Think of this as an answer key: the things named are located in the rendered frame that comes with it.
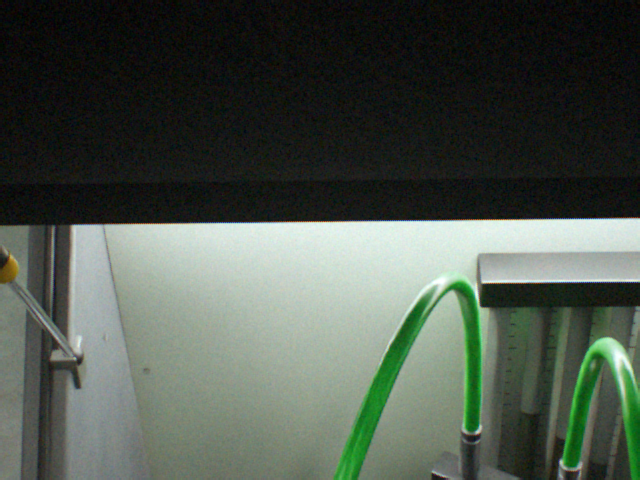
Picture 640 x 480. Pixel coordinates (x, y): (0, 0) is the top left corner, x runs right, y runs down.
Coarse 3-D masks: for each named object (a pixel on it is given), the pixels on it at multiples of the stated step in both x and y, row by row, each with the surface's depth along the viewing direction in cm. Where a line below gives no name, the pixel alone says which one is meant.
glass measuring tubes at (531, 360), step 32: (480, 256) 101; (512, 256) 100; (544, 256) 100; (576, 256) 100; (608, 256) 100; (480, 288) 99; (512, 288) 98; (544, 288) 98; (576, 288) 98; (608, 288) 98; (480, 320) 104; (512, 320) 104; (544, 320) 101; (576, 320) 102; (608, 320) 104; (512, 352) 107; (544, 352) 104; (576, 352) 104; (512, 384) 109; (544, 384) 109; (608, 384) 106; (480, 416) 112; (512, 416) 112; (544, 416) 112; (608, 416) 109; (480, 448) 113; (512, 448) 115; (544, 448) 115; (608, 448) 112
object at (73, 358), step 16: (0, 256) 73; (0, 272) 74; (16, 272) 75; (16, 288) 77; (32, 304) 80; (48, 320) 83; (80, 336) 91; (64, 352) 88; (80, 352) 89; (64, 368) 89; (80, 368) 90; (80, 384) 90
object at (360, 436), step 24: (432, 288) 78; (456, 288) 83; (408, 312) 76; (408, 336) 74; (480, 336) 94; (384, 360) 73; (480, 360) 96; (384, 384) 72; (480, 384) 99; (360, 408) 71; (480, 408) 101; (360, 432) 70; (480, 432) 103; (360, 456) 70
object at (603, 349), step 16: (592, 352) 86; (608, 352) 80; (624, 352) 80; (592, 368) 88; (624, 368) 78; (576, 384) 93; (592, 384) 91; (624, 384) 77; (576, 400) 93; (624, 400) 76; (576, 416) 95; (624, 416) 75; (576, 432) 96; (576, 448) 97; (560, 464) 100; (576, 464) 99
